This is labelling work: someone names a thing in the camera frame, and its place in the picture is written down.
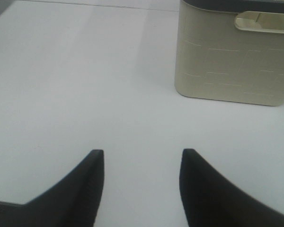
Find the beige bin with grey rim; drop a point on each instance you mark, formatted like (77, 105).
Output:
(231, 50)

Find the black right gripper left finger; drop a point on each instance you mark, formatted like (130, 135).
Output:
(72, 202)

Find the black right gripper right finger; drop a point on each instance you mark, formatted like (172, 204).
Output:
(210, 200)

